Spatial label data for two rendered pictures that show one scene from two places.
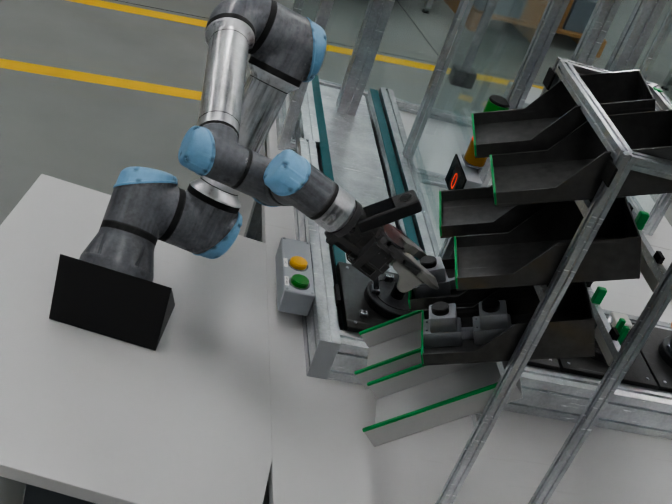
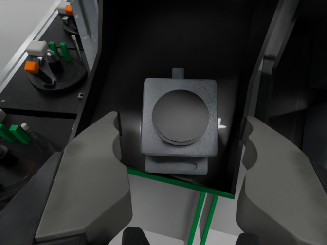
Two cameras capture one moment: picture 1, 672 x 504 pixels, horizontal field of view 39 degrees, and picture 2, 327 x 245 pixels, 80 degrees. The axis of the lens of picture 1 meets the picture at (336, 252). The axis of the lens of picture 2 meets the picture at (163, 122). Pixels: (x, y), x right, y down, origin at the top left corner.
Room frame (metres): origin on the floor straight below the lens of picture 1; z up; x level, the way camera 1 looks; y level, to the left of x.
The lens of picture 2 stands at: (1.48, -0.10, 1.35)
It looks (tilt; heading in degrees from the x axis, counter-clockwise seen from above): 55 degrees down; 282
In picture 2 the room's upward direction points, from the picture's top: 7 degrees clockwise
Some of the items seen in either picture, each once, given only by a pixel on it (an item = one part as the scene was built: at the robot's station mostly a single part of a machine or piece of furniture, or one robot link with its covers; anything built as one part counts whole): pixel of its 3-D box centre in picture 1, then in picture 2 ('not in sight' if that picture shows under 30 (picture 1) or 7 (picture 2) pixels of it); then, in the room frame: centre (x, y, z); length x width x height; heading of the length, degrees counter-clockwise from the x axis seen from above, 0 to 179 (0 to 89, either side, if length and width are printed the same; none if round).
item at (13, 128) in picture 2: not in sight; (20, 134); (1.77, -0.21, 1.01); 0.01 x 0.01 x 0.05; 15
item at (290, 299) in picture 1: (294, 275); not in sight; (1.80, 0.07, 0.93); 0.21 x 0.07 x 0.06; 15
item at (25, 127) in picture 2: not in sight; (35, 138); (1.73, -0.20, 1.03); 0.01 x 0.01 x 0.08
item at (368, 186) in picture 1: (380, 250); not in sight; (2.07, -0.10, 0.91); 0.84 x 0.28 x 0.10; 15
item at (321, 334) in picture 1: (313, 240); not in sight; (2.00, 0.06, 0.91); 0.89 x 0.06 x 0.11; 15
